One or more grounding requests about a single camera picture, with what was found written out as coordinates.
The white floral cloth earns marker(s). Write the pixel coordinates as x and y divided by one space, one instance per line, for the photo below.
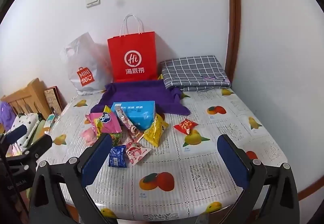
26 122

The yellow snack packet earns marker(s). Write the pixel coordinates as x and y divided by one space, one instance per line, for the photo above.
155 133

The brown patterned book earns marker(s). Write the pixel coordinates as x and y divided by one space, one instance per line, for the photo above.
53 98

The green snack bag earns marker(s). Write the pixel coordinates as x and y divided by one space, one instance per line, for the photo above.
116 138

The pale pink pastry packet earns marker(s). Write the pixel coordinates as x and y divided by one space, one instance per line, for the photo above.
138 153

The white plastic shopping bag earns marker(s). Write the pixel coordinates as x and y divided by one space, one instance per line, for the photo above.
83 62

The blue tissue box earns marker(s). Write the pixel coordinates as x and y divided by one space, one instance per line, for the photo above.
138 112

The purple plush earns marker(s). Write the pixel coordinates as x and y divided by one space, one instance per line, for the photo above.
5 115

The blue cookie packet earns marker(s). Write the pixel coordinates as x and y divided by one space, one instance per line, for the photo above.
117 157

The red paper bag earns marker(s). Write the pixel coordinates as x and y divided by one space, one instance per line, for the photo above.
131 47

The pink and yellow snack bag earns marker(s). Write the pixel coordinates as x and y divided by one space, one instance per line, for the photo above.
106 122

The brown wooden door frame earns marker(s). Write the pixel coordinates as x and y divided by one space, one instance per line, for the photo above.
234 36

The fruit print tablecloth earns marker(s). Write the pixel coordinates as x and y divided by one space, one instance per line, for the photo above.
202 163

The green cloth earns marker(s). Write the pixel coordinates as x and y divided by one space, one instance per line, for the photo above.
39 130

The small pale pink candy packet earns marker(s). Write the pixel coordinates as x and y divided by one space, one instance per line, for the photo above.
87 136

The teal white packet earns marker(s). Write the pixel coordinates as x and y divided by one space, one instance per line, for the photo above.
49 120

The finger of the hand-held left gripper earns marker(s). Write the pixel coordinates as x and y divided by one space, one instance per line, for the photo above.
38 145
16 134

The grey checked folded cloth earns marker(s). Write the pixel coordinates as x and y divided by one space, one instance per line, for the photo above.
195 72

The purple towel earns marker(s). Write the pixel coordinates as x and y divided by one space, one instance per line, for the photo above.
136 92

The brown wooden baseboard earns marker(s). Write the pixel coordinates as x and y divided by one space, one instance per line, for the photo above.
312 192

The small red snack packet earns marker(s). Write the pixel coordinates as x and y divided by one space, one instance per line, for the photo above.
184 126

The long pink stick packet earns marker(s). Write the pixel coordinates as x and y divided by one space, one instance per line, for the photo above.
126 121

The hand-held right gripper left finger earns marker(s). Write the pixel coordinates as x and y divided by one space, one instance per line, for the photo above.
96 160

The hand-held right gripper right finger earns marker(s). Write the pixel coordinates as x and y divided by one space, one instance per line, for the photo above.
232 163

